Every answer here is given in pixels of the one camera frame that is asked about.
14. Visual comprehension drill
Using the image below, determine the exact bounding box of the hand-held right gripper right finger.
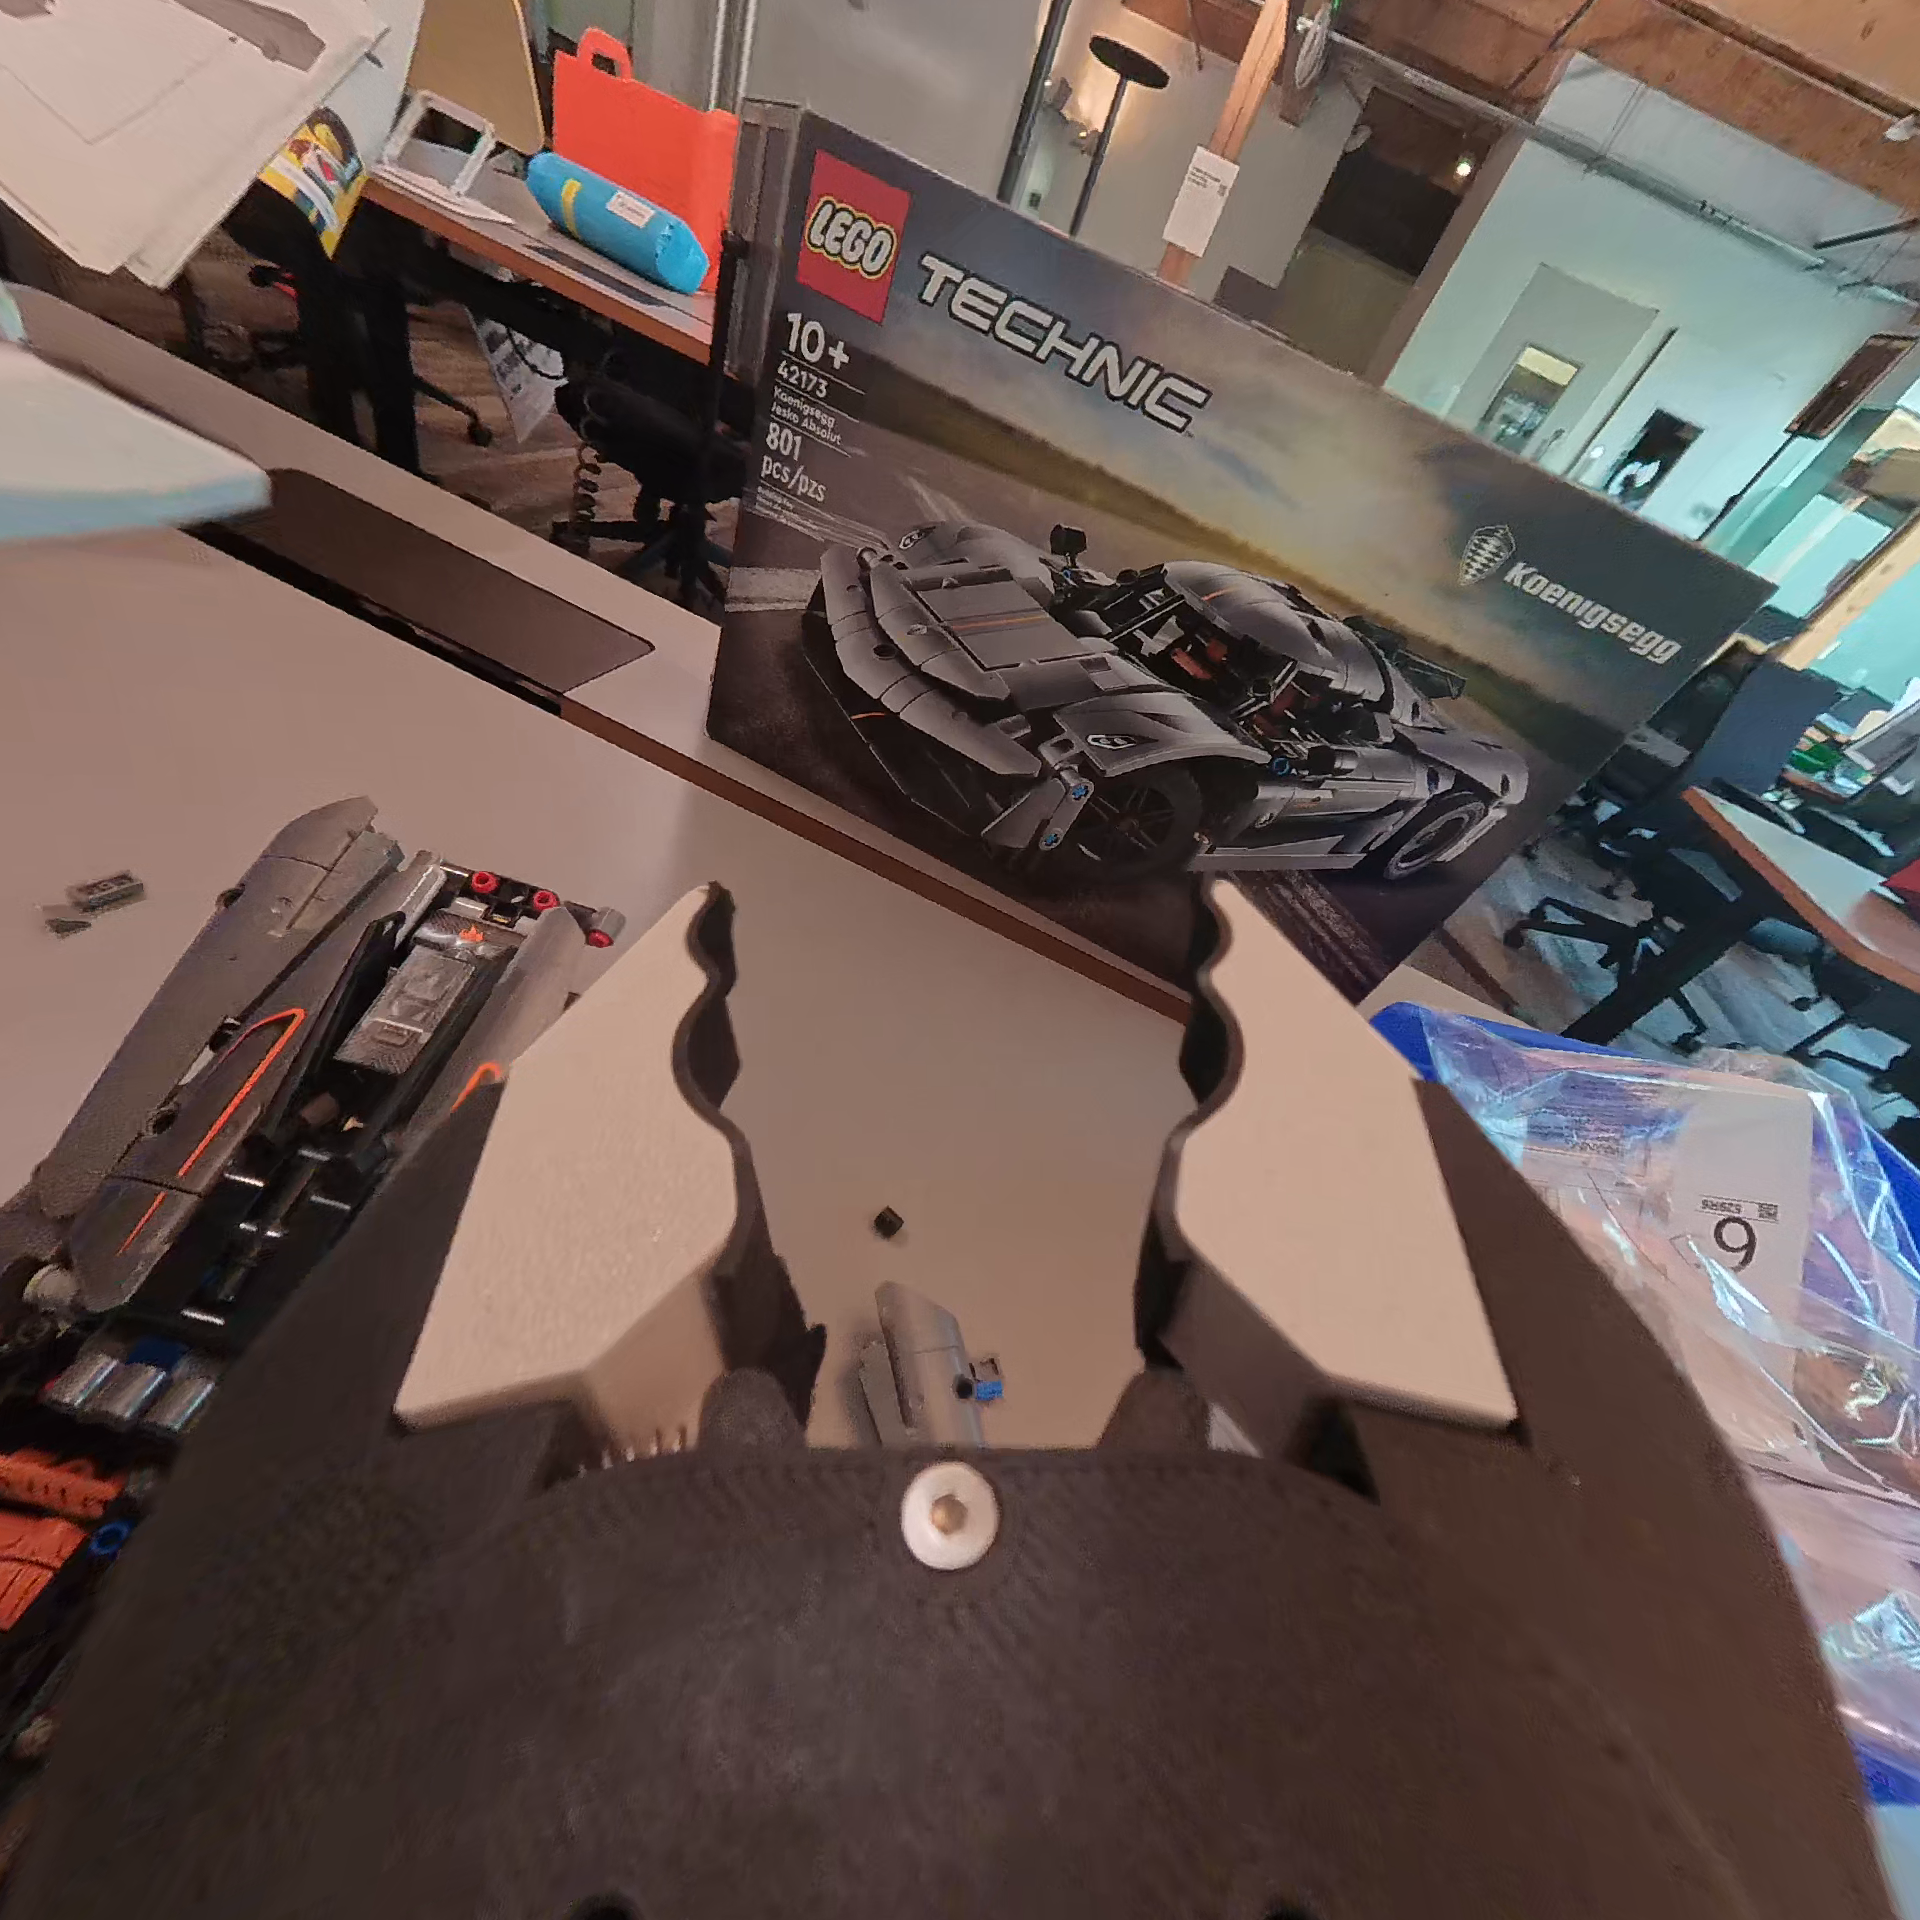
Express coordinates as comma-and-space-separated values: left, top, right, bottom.
1132, 873, 1520, 1450

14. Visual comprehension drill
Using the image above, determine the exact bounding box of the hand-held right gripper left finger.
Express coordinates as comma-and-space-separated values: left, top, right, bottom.
393, 885, 819, 1446

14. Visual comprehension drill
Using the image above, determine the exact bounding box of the grey lego panel piece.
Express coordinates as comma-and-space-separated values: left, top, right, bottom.
854, 1284, 1006, 1446

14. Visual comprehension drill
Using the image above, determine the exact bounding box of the grey lego car model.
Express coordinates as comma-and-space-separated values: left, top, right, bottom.
0, 798, 632, 1686

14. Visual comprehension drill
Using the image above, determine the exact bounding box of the lego set box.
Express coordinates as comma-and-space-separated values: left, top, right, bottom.
706, 100, 1776, 1021

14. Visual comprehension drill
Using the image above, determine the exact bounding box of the blue plastic bin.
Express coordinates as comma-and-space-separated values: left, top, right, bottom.
1373, 1004, 1920, 1818

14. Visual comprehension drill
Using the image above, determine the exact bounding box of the pile of clear plastic bags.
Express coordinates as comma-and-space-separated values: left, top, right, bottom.
1421, 1021, 1920, 1789

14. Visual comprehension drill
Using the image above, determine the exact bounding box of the wooden background desk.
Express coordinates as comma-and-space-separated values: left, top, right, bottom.
1561, 785, 1920, 1052
367, 163, 724, 365

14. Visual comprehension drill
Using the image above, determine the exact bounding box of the dark table hatch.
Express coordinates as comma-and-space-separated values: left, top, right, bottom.
195, 467, 659, 720

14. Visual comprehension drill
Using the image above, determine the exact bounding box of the black office chair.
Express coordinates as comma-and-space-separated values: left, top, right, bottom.
1502, 662, 1882, 1034
553, 367, 738, 610

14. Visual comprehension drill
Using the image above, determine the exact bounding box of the blue roll pouch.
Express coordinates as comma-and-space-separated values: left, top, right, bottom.
527, 153, 709, 297

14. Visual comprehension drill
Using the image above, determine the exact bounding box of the white paper sign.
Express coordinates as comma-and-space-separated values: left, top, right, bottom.
1172, 146, 1244, 255

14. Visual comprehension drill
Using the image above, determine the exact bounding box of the white laptop stand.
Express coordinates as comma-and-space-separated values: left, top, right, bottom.
387, 90, 496, 197

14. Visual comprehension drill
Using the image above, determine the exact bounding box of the yellow printed booklet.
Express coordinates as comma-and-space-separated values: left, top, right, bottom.
260, 107, 367, 259

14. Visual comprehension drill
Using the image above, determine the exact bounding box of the orange bag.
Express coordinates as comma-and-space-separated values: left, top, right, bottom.
553, 29, 743, 273

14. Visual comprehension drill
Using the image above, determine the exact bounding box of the beige board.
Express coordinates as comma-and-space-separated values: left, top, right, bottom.
409, 0, 547, 158

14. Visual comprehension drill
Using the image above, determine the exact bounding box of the open instruction booklet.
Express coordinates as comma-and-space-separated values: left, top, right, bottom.
0, 0, 431, 289

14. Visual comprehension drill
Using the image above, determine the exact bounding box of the wooden post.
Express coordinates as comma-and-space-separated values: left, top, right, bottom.
1156, 0, 1298, 289

